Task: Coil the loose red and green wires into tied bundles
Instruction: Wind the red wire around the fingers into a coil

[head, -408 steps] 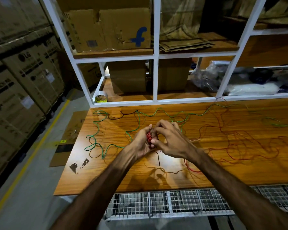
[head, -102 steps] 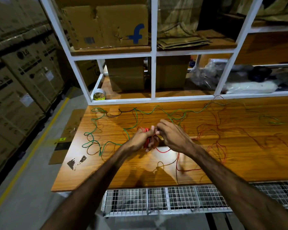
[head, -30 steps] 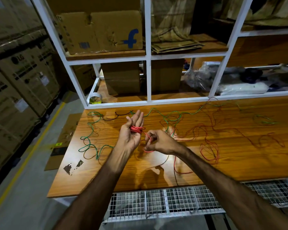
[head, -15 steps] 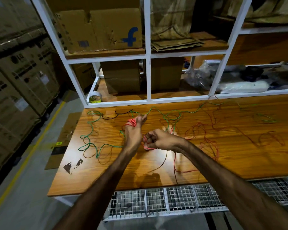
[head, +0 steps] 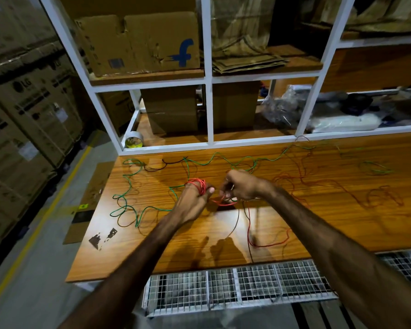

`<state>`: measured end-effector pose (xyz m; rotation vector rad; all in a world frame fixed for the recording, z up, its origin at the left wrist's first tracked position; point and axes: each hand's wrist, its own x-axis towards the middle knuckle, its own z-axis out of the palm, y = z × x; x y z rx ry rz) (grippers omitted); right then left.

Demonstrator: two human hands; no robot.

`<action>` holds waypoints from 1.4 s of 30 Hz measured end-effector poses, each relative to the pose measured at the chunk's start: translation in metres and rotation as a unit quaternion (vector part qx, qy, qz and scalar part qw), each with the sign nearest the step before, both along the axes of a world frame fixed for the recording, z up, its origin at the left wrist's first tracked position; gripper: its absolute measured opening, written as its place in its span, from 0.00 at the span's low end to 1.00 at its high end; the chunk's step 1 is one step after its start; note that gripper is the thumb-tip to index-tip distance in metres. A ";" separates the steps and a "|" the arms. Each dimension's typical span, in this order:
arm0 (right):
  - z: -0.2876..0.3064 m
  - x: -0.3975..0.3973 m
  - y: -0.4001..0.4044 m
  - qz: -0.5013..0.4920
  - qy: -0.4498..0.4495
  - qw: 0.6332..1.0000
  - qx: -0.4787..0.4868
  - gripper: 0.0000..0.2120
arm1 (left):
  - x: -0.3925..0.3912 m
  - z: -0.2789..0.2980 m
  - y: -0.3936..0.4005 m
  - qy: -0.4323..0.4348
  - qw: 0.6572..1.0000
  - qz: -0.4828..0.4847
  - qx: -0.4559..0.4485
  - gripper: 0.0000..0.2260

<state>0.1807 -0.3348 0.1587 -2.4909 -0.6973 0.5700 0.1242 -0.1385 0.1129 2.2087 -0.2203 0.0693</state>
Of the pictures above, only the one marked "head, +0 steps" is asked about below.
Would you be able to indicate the white metal shelf frame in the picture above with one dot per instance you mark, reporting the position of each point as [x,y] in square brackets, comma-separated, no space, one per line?
[208,99]

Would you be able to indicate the person's right fingers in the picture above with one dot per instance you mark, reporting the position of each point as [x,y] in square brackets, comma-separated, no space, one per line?
[228,190]

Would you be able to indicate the white foam packet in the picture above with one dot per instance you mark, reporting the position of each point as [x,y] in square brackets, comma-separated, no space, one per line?
[346,122]

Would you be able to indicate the crumpled brown packing paper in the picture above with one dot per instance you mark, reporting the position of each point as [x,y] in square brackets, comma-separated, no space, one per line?
[383,11]

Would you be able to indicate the person's right forearm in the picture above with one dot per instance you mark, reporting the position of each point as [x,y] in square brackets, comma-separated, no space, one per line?
[339,256]

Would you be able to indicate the plain brown cardboard box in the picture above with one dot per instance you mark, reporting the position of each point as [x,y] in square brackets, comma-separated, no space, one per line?
[118,109]
[235,106]
[171,111]

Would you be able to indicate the cardboard box with blue logo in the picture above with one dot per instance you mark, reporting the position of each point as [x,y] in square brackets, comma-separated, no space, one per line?
[140,44]

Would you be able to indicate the flat cardboard sheets stack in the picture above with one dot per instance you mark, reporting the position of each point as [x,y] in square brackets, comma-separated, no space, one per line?
[248,63]

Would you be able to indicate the black bundle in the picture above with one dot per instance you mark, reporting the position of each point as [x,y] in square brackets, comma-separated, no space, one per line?
[357,103]

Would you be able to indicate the stack of large printed cartons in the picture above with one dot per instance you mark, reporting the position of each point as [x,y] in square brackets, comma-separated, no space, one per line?
[24,116]

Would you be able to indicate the person's left forearm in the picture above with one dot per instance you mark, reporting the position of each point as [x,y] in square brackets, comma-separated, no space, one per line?
[130,270]

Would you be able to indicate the clear plastic bag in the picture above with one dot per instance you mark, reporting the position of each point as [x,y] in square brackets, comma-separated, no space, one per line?
[286,106]

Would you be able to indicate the person's left thumb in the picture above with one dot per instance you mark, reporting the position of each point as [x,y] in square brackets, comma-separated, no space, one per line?
[208,192]

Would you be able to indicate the person's left hand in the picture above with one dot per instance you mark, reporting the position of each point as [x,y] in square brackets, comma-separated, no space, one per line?
[189,206]

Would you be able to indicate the person's right hand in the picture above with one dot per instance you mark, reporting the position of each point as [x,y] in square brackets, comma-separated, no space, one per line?
[244,185]

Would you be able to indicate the silver tape roll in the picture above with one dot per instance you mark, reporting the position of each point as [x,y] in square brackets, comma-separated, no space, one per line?
[134,139]

